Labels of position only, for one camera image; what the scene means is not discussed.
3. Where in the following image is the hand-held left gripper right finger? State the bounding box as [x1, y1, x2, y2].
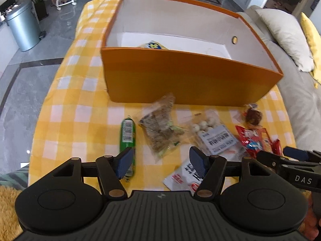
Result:
[189, 146, 276, 198]

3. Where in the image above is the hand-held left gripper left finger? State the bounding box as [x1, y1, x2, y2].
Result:
[51, 148, 136, 202]

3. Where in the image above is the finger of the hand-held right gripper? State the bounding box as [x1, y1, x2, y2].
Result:
[283, 146, 321, 161]
[256, 151, 293, 173]

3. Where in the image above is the white spicy strip packet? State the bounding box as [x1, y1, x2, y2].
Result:
[163, 156, 241, 192]

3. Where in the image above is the red snack packet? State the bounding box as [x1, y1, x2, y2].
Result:
[235, 125, 281, 158]

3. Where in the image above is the green sausage packet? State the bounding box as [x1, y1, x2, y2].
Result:
[120, 115, 137, 181]

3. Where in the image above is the orange cardboard box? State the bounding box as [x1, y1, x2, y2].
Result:
[101, 0, 284, 107]

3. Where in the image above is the clear bag of white balls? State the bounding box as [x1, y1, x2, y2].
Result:
[187, 109, 247, 161]

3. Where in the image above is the small brown snack packet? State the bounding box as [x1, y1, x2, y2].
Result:
[242, 103, 263, 126]

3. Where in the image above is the clear bag of dried greens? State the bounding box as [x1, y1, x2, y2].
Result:
[138, 92, 186, 159]

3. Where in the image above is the grey sofa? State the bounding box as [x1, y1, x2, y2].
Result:
[236, 5, 321, 156]

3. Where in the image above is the yellow checkered tablecloth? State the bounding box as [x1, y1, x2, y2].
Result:
[29, 0, 298, 194]

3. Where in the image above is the green patterned cloth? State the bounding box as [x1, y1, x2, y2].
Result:
[0, 168, 30, 189]

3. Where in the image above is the yellow cushion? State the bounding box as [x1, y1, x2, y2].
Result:
[300, 12, 321, 89]

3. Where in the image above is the yellow white snack packet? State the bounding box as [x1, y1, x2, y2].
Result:
[140, 40, 170, 50]

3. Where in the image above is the beige cushion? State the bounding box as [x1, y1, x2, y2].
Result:
[254, 5, 315, 73]

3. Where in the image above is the fluffy yellow rug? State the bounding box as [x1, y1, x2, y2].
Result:
[0, 186, 27, 241]

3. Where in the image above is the silver trash can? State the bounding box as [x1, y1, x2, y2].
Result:
[5, 0, 41, 52]

